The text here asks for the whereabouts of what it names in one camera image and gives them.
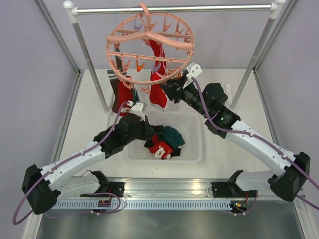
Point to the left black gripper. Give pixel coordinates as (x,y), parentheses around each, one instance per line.
(146,135)

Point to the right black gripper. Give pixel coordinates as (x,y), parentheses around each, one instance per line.
(171,90)

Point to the red santa sock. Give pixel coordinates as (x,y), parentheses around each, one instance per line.
(124,94)
(161,150)

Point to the teal green sock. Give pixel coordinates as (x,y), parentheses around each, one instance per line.
(172,137)

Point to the pink round clip hanger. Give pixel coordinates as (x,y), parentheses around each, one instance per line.
(163,41)

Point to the black sock orange cuff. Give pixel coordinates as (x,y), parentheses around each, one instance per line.
(154,139)

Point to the black sock white stripes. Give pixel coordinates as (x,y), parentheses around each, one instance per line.
(176,152)

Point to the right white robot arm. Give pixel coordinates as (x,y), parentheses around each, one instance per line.
(287,172)

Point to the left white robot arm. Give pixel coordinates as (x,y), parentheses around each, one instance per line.
(44,187)

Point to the white perforated basket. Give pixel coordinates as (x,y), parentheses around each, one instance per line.
(188,125)

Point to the brown striped sock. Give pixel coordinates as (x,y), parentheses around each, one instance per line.
(114,81)

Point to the metal drying rack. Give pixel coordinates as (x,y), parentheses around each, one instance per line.
(274,8)

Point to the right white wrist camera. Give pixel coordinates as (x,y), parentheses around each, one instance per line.
(193,70)

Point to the metal base rail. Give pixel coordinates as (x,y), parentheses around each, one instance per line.
(167,188)

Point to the white slotted cable duct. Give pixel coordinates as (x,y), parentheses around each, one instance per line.
(94,204)

